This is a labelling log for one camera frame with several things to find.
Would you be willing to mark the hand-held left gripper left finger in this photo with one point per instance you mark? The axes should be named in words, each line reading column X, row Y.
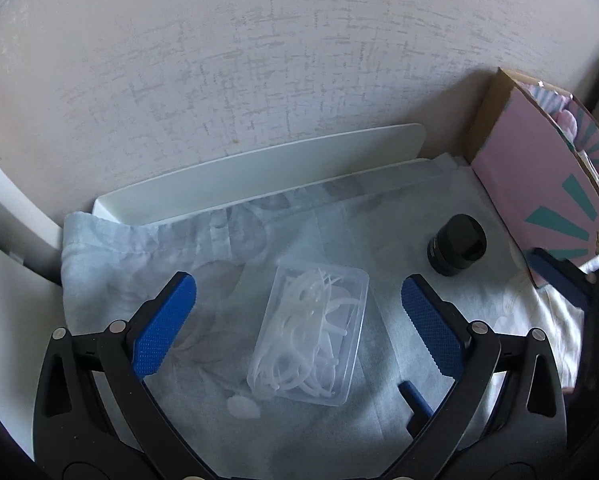
column 167, row 325

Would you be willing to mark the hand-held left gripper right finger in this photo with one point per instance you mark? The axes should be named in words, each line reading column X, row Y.
column 429, row 330

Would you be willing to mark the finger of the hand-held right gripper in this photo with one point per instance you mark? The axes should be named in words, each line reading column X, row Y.
column 562, row 275
column 418, row 405

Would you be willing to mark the pink cardboard box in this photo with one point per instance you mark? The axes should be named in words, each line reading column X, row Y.
column 544, row 175

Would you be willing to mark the clear plastic box of picks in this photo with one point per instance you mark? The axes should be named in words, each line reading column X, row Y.
column 309, row 330

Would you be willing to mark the black round jar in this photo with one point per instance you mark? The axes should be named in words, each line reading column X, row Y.
column 457, row 252

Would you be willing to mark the light blue printed cloth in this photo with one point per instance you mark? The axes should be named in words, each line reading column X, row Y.
column 379, row 240

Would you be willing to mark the small white round pad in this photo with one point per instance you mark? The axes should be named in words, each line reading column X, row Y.
column 243, row 406

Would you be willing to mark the pink foam pack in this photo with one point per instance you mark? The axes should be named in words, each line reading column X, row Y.
column 567, row 120

